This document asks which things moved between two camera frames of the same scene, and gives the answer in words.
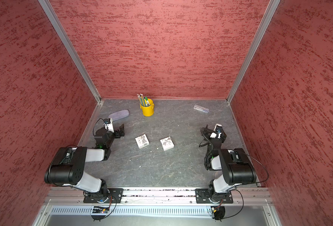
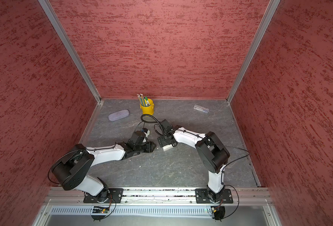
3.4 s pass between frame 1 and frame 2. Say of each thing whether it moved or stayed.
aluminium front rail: stayed
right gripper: moved
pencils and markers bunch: stayed
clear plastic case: stayed
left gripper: moved
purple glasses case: stayed
